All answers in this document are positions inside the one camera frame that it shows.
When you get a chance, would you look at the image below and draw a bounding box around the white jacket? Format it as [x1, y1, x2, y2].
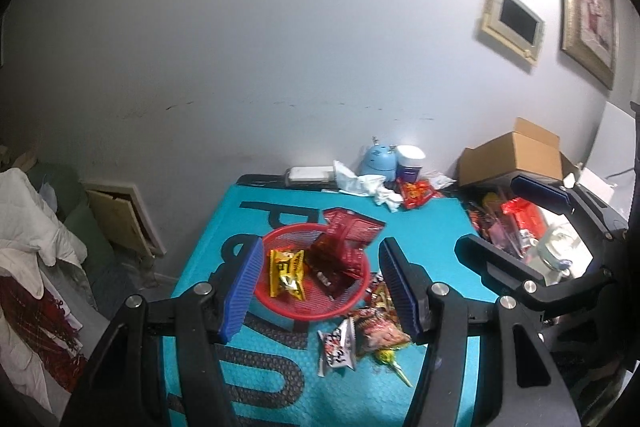
[0, 167, 96, 308]

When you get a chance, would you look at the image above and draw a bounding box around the gold brown cereal packet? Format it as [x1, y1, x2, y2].
[347, 279, 413, 353]

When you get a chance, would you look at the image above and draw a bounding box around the blue antlered humidifier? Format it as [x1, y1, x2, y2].
[361, 136, 398, 178]

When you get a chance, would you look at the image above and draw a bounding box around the red plaid cloth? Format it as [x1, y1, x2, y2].
[0, 274, 88, 393]

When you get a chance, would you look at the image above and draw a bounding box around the dark brown chocolate packet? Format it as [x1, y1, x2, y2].
[305, 232, 361, 298]

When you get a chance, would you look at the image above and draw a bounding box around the red plastic basket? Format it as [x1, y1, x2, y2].
[247, 223, 373, 319]

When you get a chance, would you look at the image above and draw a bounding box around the white board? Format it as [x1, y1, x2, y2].
[590, 101, 638, 172]

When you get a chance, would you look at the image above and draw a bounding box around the crumpled white tissue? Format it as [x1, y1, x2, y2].
[332, 160, 403, 212]

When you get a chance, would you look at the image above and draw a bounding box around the yellow lollipop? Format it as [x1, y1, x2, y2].
[372, 347, 413, 389]

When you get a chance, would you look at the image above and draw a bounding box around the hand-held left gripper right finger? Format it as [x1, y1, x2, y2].
[377, 237, 583, 427]

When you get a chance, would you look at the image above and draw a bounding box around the red cartoon snack packet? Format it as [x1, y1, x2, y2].
[365, 271, 391, 308]

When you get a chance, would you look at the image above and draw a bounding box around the plain red snack packet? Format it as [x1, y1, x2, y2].
[322, 208, 387, 278]

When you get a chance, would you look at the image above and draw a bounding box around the green armchair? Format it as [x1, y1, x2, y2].
[27, 162, 121, 308]

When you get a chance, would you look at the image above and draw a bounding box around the open cardboard box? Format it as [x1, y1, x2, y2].
[457, 117, 576, 190]

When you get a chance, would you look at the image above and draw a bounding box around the white wall intercom panel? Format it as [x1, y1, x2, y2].
[477, 0, 546, 68]

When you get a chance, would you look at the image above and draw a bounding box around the yellow snack packet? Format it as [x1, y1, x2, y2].
[269, 248, 307, 302]

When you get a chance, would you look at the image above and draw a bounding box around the white kettle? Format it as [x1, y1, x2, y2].
[530, 222, 596, 288]

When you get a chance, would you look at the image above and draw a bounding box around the red gold candy wrapper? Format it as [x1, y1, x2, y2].
[397, 177, 446, 210]

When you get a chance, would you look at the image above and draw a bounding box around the small white box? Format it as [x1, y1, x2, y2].
[580, 167, 615, 204]

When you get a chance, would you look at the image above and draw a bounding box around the white lidded blue jar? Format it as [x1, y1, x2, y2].
[395, 145, 427, 182]

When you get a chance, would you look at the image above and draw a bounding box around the white and black snack packet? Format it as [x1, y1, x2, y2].
[317, 318, 358, 378]

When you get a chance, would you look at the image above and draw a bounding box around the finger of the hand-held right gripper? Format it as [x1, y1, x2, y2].
[511, 174, 633, 240]
[454, 234, 618, 323]

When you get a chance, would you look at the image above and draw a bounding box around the flat white device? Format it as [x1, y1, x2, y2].
[285, 166, 335, 185]

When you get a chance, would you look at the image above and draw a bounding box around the red gift packet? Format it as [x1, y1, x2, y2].
[500, 197, 548, 238]

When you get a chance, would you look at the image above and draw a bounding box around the teal bubble mat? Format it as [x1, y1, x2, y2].
[162, 184, 483, 427]

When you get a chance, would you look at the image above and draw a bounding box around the wall access panel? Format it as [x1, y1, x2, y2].
[82, 181, 166, 258]

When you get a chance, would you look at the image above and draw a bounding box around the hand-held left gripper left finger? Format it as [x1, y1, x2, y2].
[60, 237, 265, 427]

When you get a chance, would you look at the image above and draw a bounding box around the gold framed picture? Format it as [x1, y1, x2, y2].
[552, 0, 618, 90]

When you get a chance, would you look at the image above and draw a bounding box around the clear crumpled wrapper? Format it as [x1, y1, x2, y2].
[427, 172, 458, 190]

